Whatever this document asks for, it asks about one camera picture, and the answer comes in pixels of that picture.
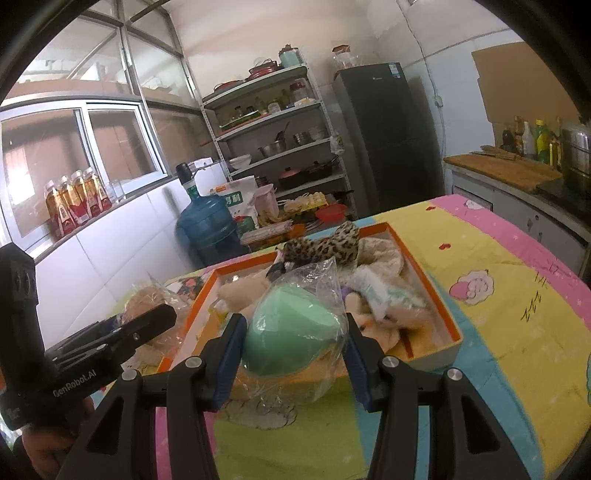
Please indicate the red lidded pot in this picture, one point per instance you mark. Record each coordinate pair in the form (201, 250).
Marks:
(264, 69)

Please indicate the teal canister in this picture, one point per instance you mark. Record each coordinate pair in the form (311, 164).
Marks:
(290, 57)

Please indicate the leopard print cloth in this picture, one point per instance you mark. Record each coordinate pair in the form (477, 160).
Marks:
(323, 247)

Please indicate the black water pump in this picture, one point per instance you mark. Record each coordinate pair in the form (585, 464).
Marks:
(184, 177)

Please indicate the orange drink bottle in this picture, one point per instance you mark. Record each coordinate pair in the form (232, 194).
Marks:
(60, 212)
(99, 191)
(87, 196)
(74, 203)

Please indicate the white tissue pack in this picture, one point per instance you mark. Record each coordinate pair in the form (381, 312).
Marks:
(367, 290)

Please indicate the white bowl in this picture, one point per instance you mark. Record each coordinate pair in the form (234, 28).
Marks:
(240, 162)

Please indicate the grey counter cabinet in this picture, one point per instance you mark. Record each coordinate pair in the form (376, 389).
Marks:
(517, 217)

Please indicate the red basket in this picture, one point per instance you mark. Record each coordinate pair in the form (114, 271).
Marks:
(330, 213)

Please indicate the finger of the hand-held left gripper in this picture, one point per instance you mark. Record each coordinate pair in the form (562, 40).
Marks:
(147, 323)

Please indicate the white floral cloth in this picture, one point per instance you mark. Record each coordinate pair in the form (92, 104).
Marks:
(383, 254)

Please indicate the black pan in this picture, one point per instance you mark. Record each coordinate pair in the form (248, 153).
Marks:
(321, 170)

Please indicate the green sponge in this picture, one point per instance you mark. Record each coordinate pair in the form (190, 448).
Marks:
(291, 327)

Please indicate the white flour bag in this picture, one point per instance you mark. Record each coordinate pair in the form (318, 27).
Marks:
(235, 203)

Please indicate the floral print packet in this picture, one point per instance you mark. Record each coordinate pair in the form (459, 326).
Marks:
(190, 285)

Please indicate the brown plush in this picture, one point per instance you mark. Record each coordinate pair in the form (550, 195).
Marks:
(143, 300)

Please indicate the glass jar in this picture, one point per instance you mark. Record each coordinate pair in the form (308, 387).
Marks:
(342, 57)

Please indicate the black cooktop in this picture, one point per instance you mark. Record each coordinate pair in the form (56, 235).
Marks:
(563, 196)

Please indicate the wooden cutting board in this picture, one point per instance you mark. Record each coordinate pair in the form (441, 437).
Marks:
(503, 173)

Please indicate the red pan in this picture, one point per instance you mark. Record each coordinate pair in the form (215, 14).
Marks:
(291, 177)

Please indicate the sliding window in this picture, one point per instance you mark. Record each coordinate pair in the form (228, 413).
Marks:
(92, 152)

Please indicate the orange cardboard box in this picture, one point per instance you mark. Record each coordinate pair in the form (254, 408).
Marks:
(429, 300)

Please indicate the kitchen knife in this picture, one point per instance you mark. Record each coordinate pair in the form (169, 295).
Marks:
(494, 152)

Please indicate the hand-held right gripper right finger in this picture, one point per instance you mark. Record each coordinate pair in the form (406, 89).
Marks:
(358, 364)

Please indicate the cardboard sheet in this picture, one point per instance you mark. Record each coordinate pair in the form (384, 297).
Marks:
(521, 83)

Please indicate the steel bowl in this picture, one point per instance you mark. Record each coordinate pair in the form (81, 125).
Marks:
(271, 151)

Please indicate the dark sauce bottle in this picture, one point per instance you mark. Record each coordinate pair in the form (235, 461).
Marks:
(519, 136)

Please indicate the green bottle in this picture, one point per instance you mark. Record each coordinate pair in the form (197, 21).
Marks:
(543, 141)

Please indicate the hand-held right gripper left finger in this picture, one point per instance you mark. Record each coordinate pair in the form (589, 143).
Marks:
(231, 355)

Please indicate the white metal shelf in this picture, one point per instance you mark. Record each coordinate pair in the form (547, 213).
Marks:
(277, 129)

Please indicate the white bottle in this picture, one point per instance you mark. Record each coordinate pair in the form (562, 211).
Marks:
(529, 141)

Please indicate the blue water jug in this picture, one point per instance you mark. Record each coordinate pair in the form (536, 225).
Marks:
(207, 230)

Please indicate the dark grey fridge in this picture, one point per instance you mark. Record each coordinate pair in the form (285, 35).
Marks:
(388, 138)

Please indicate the steel pot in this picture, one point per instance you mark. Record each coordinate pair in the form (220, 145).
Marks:
(577, 157)

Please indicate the person's left hand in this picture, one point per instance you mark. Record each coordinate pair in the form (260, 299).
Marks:
(46, 447)

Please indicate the beige teddy bear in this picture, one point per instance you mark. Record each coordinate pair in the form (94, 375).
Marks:
(242, 293)

